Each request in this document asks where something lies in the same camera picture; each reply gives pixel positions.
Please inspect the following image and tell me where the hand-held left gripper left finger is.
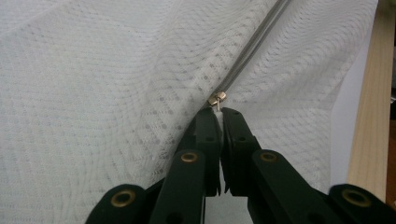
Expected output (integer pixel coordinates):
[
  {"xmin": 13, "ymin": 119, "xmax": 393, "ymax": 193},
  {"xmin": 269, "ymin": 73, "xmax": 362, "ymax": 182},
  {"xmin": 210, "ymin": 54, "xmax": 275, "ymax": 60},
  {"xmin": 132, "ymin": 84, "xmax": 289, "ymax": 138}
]
[{"xmin": 177, "ymin": 106, "xmax": 224, "ymax": 198}]

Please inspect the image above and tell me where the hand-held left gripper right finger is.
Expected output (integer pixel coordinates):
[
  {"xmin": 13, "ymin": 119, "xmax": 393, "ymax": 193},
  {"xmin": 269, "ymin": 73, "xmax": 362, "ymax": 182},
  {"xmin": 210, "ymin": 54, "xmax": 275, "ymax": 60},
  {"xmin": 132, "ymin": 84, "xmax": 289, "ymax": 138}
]
[{"xmin": 221, "ymin": 107, "xmax": 262, "ymax": 198}]

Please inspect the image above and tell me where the white mesh laundry bag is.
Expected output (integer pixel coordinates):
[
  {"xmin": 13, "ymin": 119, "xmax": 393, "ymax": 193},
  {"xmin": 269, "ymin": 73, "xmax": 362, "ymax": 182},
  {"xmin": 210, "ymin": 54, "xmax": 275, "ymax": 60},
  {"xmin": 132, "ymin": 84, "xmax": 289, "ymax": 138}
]
[{"xmin": 0, "ymin": 0, "xmax": 379, "ymax": 224}]

